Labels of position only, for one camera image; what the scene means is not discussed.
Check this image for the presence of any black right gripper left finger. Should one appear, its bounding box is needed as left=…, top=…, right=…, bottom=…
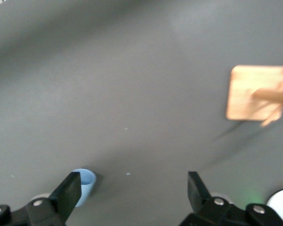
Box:
left=0, top=171, right=83, bottom=226

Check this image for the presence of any light blue cup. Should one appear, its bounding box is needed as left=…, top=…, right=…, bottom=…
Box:
left=71, top=168, right=98, bottom=208

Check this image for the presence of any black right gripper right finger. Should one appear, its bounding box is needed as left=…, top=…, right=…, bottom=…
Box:
left=178, top=171, right=283, bottom=226

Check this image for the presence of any wooden mug tree stand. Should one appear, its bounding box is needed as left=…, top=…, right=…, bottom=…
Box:
left=225, top=65, right=283, bottom=128

